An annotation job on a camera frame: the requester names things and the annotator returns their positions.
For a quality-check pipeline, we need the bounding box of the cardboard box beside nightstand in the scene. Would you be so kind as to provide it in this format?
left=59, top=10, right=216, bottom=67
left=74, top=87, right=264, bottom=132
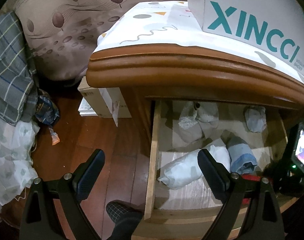
left=78, top=76, right=131, bottom=123

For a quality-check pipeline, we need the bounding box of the grey hexagon-pattern garment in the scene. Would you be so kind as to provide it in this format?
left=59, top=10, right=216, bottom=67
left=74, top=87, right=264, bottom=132
left=178, top=101, right=219, bottom=143

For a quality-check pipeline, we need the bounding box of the grey plaid blanket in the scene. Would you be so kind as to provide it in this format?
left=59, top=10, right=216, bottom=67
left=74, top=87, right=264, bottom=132
left=0, top=11, right=38, bottom=126

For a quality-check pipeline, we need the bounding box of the large white garment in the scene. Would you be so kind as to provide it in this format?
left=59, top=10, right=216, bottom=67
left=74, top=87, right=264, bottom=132
left=157, top=139, right=231, bottom=190

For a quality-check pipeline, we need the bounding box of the red garment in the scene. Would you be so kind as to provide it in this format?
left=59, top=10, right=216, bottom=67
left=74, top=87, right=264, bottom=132
left=241, top=174, right=261, bottom=205

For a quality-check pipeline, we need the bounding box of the dark blue plastic bag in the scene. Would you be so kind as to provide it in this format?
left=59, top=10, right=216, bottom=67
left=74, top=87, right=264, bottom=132
left=34, top=89, right=60, bottom=128

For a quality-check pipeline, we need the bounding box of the white patterned cloth cover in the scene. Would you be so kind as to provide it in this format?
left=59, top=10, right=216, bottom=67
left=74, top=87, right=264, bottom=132
left=95, top=1, right=304, bottom=84

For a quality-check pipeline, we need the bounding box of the orange snack wrapper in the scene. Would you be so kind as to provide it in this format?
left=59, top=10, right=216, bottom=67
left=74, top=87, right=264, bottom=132
left=49, top=127, right=60, bottom=145

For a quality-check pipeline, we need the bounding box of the blue striped underwear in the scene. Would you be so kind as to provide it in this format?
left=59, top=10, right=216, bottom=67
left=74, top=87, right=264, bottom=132
left=226, top=136, right=258, bottom=175

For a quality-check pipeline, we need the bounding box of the white flat box on floor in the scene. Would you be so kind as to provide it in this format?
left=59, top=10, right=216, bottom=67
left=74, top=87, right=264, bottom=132
left=78, top=98, right=98, bottom=116

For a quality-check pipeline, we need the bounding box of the wooden nightstand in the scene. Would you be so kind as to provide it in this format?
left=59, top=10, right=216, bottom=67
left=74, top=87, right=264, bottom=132
left=86, top=43, right=304, bottom=140

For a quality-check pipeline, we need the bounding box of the white sheer patterned fabric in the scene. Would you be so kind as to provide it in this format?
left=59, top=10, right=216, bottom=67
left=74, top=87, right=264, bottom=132
left=0, top=118, right=39, bottom=206

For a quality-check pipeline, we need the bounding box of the black checkered slipper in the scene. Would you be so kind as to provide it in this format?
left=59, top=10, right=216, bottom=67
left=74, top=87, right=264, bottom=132
left=106, top=200, right=143, bottom=239

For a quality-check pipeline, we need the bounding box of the white floral rolled underwear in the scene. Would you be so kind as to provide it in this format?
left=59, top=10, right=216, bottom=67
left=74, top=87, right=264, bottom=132
left=244, top=106, right=267, bottom=133

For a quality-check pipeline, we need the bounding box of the beige leaf-pattern bedding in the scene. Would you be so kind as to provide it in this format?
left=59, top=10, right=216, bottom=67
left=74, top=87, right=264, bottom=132
left=9, top=0, right=184, bottom=80

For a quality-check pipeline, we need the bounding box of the white XINCCI shoe box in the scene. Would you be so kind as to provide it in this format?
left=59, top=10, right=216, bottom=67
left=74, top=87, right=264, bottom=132
left=188, top=0, right=304, bottom=72

